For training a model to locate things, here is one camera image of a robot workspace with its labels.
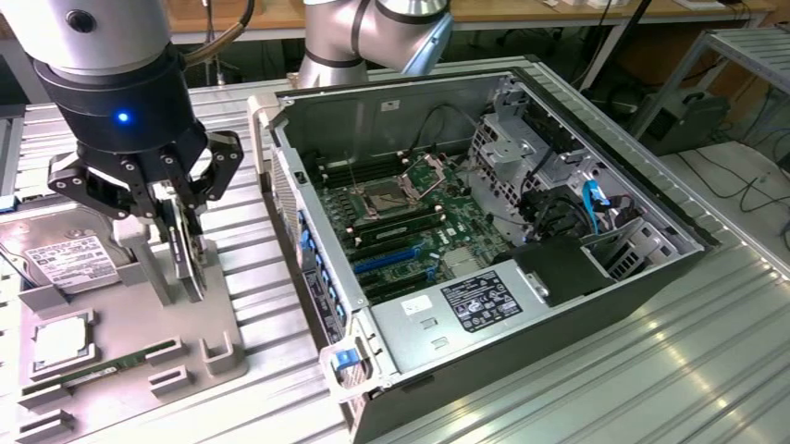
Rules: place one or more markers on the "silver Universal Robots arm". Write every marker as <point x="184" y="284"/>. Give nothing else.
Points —
<point x="345" y="32"/>

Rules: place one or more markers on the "silver CPU chip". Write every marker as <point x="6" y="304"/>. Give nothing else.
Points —
<point x="60" y="342"/>

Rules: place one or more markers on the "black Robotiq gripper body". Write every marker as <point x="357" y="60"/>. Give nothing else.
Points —
<point x="123" y="120"/>

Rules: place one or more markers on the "grey plastic parts rack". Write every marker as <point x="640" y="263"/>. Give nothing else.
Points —
<point x="136" y="324"/>

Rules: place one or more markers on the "open black PC case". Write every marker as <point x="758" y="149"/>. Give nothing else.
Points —
<point x="555" y="351"/>

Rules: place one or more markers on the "black plastic shroud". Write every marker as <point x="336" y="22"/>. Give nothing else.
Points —
<point x="562" y="273"/>

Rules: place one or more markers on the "black box device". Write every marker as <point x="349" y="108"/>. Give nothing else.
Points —
<point x="691" y="120"/>

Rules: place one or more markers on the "thin metal locking lever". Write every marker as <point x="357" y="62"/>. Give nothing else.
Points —
<point x="355" y="173"/>

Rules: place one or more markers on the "green motherboard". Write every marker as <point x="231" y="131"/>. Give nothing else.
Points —
<point x="456" y="222"/>

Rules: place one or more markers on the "hard disk with blue bracket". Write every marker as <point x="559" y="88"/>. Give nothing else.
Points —
<point x="61" y="259"/>

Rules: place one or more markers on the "grey metal slat table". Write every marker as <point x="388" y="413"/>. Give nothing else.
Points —
<point x="746" y="51"/>

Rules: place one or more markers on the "blue expansion slot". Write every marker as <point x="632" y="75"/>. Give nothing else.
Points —
<point x="385" y="261"/>

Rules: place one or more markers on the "silver disk bay cage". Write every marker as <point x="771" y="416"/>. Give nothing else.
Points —
<point x="512" y="157"/>

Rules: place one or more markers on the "graphics card with metal bracket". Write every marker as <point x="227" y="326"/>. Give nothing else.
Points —
<point x="188" y="263"/>

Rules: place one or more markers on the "metal socket cover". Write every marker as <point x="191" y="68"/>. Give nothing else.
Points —
<point x="424" y="172"/>

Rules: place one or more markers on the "blue case latch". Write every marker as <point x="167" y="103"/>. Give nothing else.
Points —
<point x="343" y="360"/>

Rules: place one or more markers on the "blue card retention clip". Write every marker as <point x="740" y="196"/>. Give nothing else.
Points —
<point x="333" y="296"/>
<point x="304" y="240"/>
<point x="317" y="264"/>
<point x="325" y="280"/>
<point x="339" y="312"/>

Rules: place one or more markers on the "CPU socket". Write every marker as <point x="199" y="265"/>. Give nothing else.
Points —
<point x="383" y="198"/>

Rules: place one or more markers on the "long black expansion slot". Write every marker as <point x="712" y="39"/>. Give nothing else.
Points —
<point x="395" y="278"/>
<point x="400" y="289"/>
<point x="376" y="250"/>

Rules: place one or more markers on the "dark RAM stick with label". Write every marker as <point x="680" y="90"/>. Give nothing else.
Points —
<point x="400" y="229"/>

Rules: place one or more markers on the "silver chipset heat sink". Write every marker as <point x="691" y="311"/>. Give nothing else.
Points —
<point x="461" y="262"/>

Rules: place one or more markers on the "green RAM stick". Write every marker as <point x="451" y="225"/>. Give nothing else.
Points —
<point x="92" y="370"/>

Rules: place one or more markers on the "grey power supply unit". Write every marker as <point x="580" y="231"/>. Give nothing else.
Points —
<point x="432" y="333"/>

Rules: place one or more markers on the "black RAM slot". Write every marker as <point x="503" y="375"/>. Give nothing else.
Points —
<point x="360" y="168"/>
<point x="395" y="221"/>
<point x="364" y="178"/>
<point x="388" y="215"/>

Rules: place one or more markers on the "wooden desk with white frame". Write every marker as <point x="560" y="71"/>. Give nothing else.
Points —
<point x="555" y="11"/>
<point x="271" y="28"/>

